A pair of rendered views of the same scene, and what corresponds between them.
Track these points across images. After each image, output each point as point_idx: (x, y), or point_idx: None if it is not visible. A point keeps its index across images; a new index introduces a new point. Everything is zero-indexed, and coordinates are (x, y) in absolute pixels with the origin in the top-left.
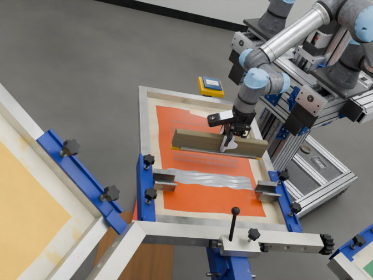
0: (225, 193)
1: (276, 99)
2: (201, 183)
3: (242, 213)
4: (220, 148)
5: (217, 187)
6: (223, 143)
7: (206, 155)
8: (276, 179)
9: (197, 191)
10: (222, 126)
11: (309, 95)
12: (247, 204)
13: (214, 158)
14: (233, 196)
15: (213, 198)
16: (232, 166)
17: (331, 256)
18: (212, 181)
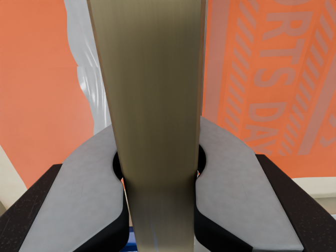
0: (64, 106)
1: None
2: (73, 21)
3: (9, 144)
4: (109, 125)
5: (78, 84)
6: (68, 171)
7: (227, 61)
8: (132, 240)
9: (22, 1)
10: (288, 222)
11: None
12: (49, 161)
13: (212, 91)
14: (63, 130)
15: (23, 64)
16: None
17: None
18: (94, 68)
